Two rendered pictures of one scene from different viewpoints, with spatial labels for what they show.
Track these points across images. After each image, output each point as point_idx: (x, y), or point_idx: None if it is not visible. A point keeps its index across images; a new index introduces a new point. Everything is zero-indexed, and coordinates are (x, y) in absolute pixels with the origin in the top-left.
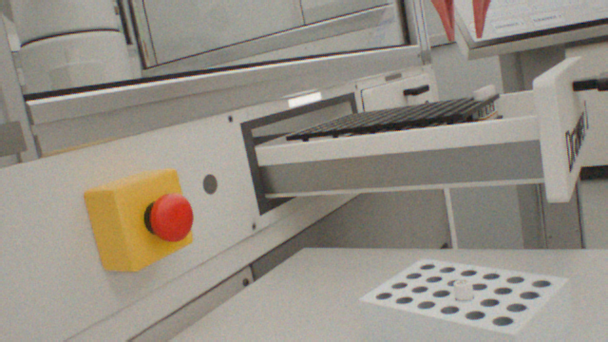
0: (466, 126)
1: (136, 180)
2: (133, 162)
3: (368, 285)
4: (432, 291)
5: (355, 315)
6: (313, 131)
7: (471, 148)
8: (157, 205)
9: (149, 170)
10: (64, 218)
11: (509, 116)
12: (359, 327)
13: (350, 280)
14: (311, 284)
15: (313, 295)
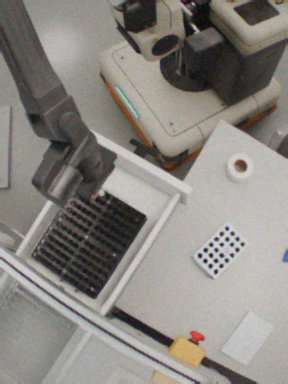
0: (165, 219)
1: (196, 347)
2: (173, 356)
3: (169, 276)
4: (219, 257)
5: (193, 282)
6: (96, 283)
7: (166, 221)
8: (203, 338)
9: (176, 349)
10: (203, 370)
11: None
12: (201, 281)
13: (161, 282)
14: (157, 298)
15: (169, 297)
